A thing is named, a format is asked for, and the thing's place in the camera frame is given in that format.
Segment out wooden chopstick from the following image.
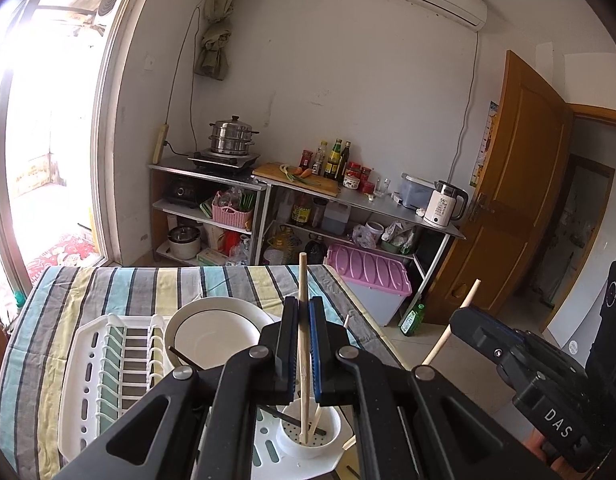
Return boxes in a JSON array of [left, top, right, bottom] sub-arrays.
[[308, 404, 322, 440], [297, 252, 311, 445], [422, 278, 482, 365]]

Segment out metal kitchen shelf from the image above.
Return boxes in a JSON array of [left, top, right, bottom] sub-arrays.
[[150, 157, 462, 301]]

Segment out person right hand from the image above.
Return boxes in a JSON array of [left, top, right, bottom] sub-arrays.
[[523, 430, 560, 470]]

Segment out white utensil cup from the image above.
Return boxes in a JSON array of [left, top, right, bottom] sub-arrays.
[[276, 399, 344, 460]]

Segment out large white bowl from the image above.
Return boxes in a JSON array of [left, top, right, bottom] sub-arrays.
[[165, 297, 276, 370]]

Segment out green glass bottle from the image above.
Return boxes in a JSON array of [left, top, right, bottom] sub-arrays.
[[399, 304, 425, 337]]

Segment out pink lid storage box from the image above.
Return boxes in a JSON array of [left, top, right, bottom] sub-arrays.
[[326, 244, 412, 326]]

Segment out white electric kettle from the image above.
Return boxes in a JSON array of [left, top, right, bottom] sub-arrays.
[[423, 180, 468, 228]]

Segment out white plastic dish rack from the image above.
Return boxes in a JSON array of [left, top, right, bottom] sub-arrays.
[[58, 314, 352, 479]]

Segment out pink plastic basket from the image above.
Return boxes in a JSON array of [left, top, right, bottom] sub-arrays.
[[212, 205, 253, 232]]

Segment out wooden door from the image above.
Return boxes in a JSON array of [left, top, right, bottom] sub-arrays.
[[425, 52, 574, 325]]

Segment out wooden cutting board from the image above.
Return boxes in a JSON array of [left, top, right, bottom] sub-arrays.
[[253, 162, 340, 197]]

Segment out black induction cooker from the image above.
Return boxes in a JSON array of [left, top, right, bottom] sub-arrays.
[[188, 150, 259, 170]]

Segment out striped tablecloth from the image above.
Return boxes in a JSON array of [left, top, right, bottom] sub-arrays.
[[0, 263, 405, 480]]

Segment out steel steamer pot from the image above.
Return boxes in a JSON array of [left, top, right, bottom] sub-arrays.
[[209, 115, 258, 156]]

